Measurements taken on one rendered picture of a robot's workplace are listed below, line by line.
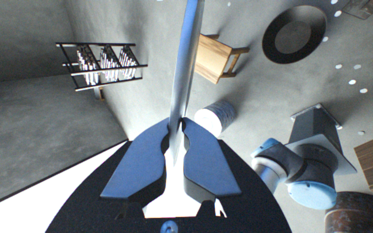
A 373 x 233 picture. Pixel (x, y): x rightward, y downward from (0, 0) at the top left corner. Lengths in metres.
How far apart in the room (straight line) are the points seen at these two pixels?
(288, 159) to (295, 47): 0.75
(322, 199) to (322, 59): 0.77
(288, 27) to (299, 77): 0.32
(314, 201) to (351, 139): 0.70
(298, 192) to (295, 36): 0.88
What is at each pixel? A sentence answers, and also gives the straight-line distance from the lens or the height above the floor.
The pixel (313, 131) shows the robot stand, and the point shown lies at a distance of 0.82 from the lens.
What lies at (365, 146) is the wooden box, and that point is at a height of 0.04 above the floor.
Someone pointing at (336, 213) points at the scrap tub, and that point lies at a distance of 1.38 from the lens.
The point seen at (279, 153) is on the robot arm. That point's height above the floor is 0.65.
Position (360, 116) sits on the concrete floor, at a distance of 1.20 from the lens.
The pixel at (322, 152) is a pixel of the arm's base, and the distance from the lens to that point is 0.73.
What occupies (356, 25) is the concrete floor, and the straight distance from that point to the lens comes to 1.12.
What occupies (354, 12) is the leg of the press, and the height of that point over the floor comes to 0.03.
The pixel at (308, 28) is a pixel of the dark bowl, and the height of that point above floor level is 0.00.
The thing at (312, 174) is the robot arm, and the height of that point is 0.64.
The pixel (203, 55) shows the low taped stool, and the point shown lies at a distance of 0.96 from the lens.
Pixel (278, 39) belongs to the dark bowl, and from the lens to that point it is 1.13.
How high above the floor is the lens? 1.11
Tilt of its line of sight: 40 degrees down
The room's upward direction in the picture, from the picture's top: 117 degrees counter-clockwise
